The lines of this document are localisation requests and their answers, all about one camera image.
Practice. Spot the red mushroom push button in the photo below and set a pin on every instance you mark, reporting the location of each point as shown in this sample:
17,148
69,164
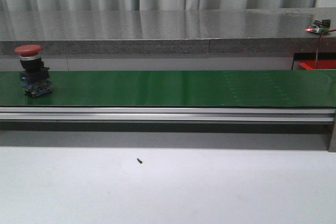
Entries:
35,78

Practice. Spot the green conveyor belt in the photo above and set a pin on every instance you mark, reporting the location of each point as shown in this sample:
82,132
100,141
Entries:
241,88

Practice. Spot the grey stone counter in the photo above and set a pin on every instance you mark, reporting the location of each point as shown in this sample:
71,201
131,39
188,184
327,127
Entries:
112,32

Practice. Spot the red plastic tray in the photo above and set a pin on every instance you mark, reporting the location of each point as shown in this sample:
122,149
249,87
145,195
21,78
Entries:
320,64

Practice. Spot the small green circuit board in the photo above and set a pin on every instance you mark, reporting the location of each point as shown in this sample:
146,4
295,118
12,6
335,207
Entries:
319,27

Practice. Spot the aluminium conveyor frame rail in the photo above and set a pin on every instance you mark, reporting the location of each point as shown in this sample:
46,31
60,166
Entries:
169,114

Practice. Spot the grey metal support bracket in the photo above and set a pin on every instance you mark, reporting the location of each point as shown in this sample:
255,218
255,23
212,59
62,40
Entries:
331,126

